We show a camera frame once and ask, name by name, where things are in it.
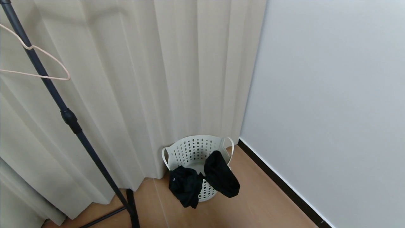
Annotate black shorts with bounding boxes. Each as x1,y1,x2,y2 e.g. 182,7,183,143
203,150,241,199

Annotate white laundry basket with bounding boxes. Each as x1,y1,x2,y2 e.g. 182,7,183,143
161,135,235,202

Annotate black clothes rack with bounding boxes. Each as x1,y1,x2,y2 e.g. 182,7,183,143
0,0,140,228

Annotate pink clothes hanger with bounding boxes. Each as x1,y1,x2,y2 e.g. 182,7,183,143
0,24,71,81

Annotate white curtain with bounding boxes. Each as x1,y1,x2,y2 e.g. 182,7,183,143
0,0,268,220
0,157,67,228

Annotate black garment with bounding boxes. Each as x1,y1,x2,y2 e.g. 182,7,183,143
168,165,205,209

